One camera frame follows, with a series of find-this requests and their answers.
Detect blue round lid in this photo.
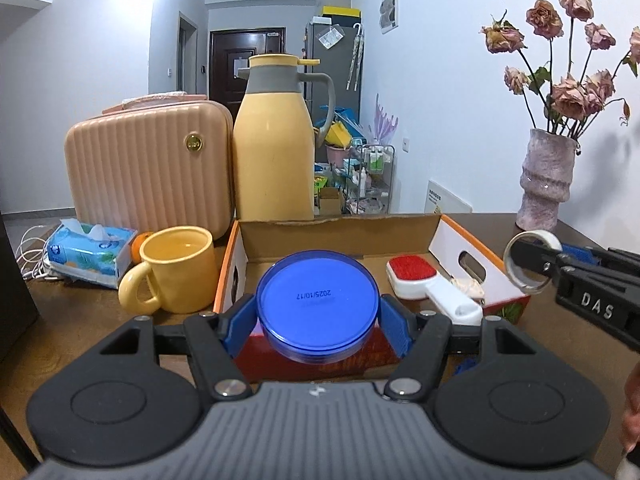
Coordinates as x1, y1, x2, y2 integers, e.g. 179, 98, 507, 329
255, 250, 381, 364

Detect red white lint brush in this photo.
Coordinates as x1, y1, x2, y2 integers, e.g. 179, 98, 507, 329
386, 255, 484, 326

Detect yellow ceramic mug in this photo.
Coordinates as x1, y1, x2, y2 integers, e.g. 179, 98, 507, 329
118, 226, 218, 315

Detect pink textured vase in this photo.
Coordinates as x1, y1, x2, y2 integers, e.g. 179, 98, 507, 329
515, 129, 578, 231

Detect orange fruit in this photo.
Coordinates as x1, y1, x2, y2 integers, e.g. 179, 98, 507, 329
130, 232, 153, 264

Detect dried pink roses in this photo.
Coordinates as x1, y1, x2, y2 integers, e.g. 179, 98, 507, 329
480, 0, 639, 142

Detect blue tissue pack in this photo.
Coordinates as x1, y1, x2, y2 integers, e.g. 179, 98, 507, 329
46, 218, 138, 289

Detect pink ribbed suitcase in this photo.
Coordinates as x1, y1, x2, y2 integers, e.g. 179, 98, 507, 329
64, 93, 234, 237

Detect yellow thermos jug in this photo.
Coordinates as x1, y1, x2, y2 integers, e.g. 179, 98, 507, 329
232, 54, 335, 221

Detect grey refrigerator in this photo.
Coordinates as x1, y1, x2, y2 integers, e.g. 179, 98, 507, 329
305, 21, 360, 122

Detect dark entrance door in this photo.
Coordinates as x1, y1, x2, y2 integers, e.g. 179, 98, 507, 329
208, 27, 285, 118

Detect yellow box on fridge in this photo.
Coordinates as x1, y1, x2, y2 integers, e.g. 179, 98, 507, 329
322, 6, 361, 18

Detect wire storage cart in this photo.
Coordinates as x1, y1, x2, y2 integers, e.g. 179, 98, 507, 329
344, 144, 395, 216

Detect white cables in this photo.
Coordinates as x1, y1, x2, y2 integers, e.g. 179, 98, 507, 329
14, 224, 61, 281

